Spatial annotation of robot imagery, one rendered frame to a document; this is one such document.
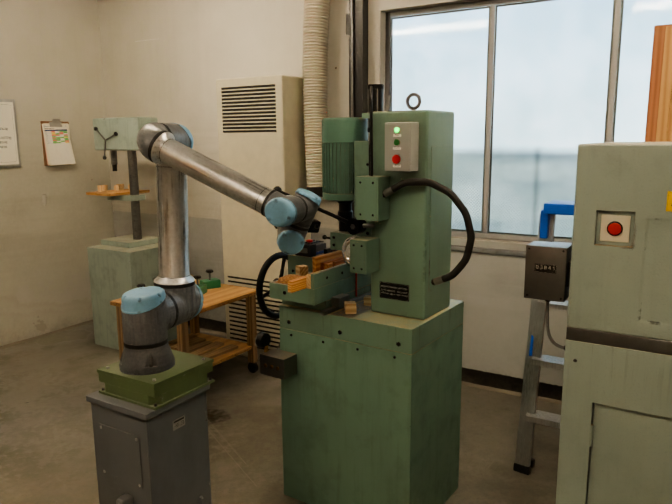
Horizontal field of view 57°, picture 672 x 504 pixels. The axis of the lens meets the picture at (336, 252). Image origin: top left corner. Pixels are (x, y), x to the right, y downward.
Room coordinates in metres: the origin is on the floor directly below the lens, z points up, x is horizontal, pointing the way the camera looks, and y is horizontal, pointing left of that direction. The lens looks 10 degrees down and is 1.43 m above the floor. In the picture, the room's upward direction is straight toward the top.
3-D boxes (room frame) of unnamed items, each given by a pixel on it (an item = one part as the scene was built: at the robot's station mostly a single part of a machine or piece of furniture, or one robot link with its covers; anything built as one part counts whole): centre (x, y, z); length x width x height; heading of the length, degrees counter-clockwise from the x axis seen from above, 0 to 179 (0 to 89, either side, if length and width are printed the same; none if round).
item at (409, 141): (2.10, -0.22, 1.40); 0.10 x 0.06 x 0.16; 56
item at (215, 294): (3.54, 0.88, 0.32); 0.66 x 0.57 x 0.64; 148
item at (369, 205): (2.15, -0.13, 1.23); 0.09 x 0.08 x 0.15; 56
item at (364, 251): (2.16, -0.10, 1.02); 0.09 x 0.07 x 0.12; 146
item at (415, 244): (2.24, -0.28, 1.16); 0.22 x 0.22 x 0.72; 56
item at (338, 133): (2.40, -0.04, 1.35); 0.18 x 0.18 x 0.31
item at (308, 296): (2.48, 0.04, 0.87); 0.61 x 0.30 x 0.06; 146
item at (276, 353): (2.26, 0.23, 0.58); 0.12 x 0.08 x 0.08; 56
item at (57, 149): (4.62, 2.03, 1.42); 0.23 x 0.06 x 0.34; 149
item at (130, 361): (2.10, 0.67, 0.69); 0.19 x 0.19 x 0.10
